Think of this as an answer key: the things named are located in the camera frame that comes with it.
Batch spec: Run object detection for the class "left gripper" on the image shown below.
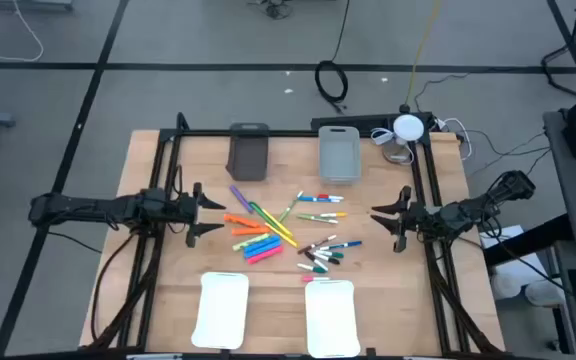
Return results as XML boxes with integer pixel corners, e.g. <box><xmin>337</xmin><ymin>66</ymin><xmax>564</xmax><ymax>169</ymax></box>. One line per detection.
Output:
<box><xmin>165</xmin><ymin>182</ymin><xmax>227</xmax><ymax>249</ymax></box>

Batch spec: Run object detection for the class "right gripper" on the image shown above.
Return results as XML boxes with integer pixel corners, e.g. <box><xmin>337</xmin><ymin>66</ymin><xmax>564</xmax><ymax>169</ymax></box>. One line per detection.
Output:
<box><xmin>370</xmin><ymin>185</ymin><xmax>444</xmax><ymax>253</ymax></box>

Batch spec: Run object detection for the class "orange highlighter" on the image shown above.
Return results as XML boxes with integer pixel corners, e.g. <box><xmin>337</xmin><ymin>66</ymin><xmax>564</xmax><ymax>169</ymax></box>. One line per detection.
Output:
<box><xmin>231</xmin><ymin>226</ymin><xmax>272</xmax><ymax>237</ymax></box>
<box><xmin>223</xmin><ymin>213</ymin><xmax>262</xmax><ymax>230</ymax></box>

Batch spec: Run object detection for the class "purple highlighter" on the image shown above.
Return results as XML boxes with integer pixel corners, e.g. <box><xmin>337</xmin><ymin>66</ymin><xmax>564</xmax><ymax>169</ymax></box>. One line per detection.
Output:
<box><xmin>228</xmin><ymin>185</ymin><xmax>254</xmax><ymax>214</ymax></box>

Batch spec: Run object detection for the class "light green highlighter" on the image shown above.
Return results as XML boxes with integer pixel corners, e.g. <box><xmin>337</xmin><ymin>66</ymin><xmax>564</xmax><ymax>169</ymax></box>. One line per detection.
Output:
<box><xmin>232</xmin><ymin>232</ymin><xmax>271</xmax><ymax>252</ymax></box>

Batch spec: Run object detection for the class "green slim highlighter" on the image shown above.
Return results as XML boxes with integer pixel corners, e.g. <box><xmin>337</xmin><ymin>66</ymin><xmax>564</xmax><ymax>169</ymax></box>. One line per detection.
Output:
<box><xmin>248</xmin><ymin>201</ymin><xmax>274</xmax><ymax>224</ymax></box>

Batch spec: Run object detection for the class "blue highlighter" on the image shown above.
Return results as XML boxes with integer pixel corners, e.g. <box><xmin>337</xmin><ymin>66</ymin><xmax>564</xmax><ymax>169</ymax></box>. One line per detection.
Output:
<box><xmin>243</xmin><ymin>242</ymin><xmax>283</xmax><ymax>260</ymax></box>
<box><xmin>243</xmin><ymin>235</ymin><xmax>282</xmax><ymax>253</ymax></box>

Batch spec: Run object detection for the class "pink highlighter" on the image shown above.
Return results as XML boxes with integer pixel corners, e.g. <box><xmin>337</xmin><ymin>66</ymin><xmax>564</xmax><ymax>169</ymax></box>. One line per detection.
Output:
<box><xmin>246</xmin><ymin>244</ymin><xmax>285</xmax><ymax>265</ymax></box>

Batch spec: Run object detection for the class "yellow slim highlighter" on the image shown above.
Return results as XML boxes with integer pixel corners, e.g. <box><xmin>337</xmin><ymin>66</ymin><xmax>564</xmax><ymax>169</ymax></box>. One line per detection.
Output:
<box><xmin>265</xmin><ymin>222</ymin><xmax>299</xmax><ymax>249</ymax></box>
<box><xmin>260</xmin><ymin>208</ymin><xmax>294</xmax><ymax>237</ymax></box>

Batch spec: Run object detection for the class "dark grey plastic bin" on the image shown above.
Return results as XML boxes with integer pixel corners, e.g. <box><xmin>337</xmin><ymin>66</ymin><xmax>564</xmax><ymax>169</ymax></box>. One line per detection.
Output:
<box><xmin>225</xmin><ymin>122</ymin><xmax>271</xmax><ymax>182</ymax></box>

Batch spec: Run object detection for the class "light grey plastic bin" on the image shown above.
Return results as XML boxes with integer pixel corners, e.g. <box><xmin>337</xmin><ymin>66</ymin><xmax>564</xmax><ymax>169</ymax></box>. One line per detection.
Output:
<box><xmin>317</xmin><ymin>125</ymin><xmax>363</xmax><ymax>185</ymax></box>

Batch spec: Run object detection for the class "light green dry-erase marker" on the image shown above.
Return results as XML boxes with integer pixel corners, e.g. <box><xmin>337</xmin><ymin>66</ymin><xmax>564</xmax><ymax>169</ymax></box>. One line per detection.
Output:
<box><xmin>277</xmin><ymin>190</ymin><xmax>305</xmax><ymax>224</ymax></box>

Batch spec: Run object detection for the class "brown dry-erase marker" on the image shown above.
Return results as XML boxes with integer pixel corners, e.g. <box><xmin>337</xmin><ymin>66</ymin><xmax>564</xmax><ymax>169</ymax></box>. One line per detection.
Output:
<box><xmin>297</xmin><ymin>234</ymin><xmax>338</xmax><ymax>255</ymax></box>

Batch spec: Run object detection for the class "white plastic bin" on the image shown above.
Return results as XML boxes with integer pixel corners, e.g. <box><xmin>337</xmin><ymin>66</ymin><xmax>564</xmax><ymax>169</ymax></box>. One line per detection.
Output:
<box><xmin>190</xmin><ymin>271</ymin><xmax>250</xmax><ymax>350</ymax></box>
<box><xmin>304</xmin><ymin>279</ymin><xmax>362</xmax><ymax>359</ymax></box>

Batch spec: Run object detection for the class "white round lamp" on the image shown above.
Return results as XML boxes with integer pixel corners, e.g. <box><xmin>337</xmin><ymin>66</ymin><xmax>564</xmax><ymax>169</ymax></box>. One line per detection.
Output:
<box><xmin>381</xmin><ymin>114</ymin><xmax>426</xmax><ymax>166</ymax></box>

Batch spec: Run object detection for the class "black power strip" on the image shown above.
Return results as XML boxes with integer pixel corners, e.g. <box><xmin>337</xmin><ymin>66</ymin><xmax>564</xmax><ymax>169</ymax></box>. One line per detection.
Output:
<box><xmin>310</xmin><ymin>112</ymin><xmax>434</xmax><ymax>132</ymax></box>

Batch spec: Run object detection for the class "white paper sheet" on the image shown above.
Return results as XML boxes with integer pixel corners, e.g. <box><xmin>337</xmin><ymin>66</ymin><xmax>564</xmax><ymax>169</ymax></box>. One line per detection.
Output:
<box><xmin>478</xmin><ymin>223</ymin><xmax>552</xmax><ymax>281</ymax></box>

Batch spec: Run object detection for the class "white roll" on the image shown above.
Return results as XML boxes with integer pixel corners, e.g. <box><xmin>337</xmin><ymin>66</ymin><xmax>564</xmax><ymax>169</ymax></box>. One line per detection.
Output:
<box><xmin>525</xmin><ymin>279</ymin><xmax>564</xmax><ymax>307</ymax></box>
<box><xmin>490</xmin><ymin>272</ymin><xmax>522</xmax><ymax>300</ymax></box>

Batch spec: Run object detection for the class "black desk beam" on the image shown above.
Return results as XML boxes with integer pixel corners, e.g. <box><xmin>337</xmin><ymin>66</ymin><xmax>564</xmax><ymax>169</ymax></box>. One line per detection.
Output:
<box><xmin>482</xmin><ymin>213</ymin><xmax>572</xmax><ymax>267</ymax></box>

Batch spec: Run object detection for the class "black aluminium table frame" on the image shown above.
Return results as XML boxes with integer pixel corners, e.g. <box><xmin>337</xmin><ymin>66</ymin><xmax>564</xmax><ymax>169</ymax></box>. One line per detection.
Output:
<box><xmin>78</xmin><ymin>112</ymin><xmax>507</xmax><ymax>357</ymax></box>

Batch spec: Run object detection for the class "coiled white cable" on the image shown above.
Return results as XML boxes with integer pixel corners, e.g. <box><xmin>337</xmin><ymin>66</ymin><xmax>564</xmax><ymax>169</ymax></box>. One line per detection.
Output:
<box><xmin>369</xmin><ymin>127</ymin><xmax>395</xmax><ymax>147</ymax></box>

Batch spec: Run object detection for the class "white charger cable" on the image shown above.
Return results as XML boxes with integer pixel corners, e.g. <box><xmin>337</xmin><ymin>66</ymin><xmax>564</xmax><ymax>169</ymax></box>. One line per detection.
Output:
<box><xmin>435</xmin><ymin>116</ymin><xmax>475</xmax><ymax>162</ymax></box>

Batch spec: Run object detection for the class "black cable bundle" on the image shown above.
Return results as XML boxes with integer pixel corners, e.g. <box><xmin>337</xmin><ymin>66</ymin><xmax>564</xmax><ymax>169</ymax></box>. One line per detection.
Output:
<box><xmin>420</xmin><ymin>239</ymin><xmax>502</xmax><ymax>355</ymax></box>
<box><xmin>89</xmin><ymin>232</ymin><xmax>162</xmax><ymax>350</ymax></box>

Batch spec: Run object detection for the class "black coiled floor cable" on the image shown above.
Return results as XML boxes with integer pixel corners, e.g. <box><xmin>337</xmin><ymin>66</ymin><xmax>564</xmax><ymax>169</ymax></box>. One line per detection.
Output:
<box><xmin>314</xmin><ymin>0</ymin><xmax>352</xmax><ymax>114</ymax></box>

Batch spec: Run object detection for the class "yellow cable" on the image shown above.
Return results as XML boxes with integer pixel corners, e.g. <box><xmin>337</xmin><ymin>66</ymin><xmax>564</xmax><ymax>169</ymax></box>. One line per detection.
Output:
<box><xmin>403</xmin><ymin>0</ymin><xmax>442</xmax><ymax>109</ymax></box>

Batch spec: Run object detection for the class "black cable tangle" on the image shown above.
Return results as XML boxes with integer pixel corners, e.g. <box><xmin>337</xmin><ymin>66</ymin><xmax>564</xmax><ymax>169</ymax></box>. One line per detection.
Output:
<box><xmin>247</xmin><ymin>0</ymin><xmax>294</xmax><ymax>21</ymax></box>

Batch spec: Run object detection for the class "white floor cable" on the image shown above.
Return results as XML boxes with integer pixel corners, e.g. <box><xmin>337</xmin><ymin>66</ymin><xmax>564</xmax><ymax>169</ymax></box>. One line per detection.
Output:
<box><xmin>0</xmin><ymin>0</ymin><xmax>45</xmax><ymax>63</ymax></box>

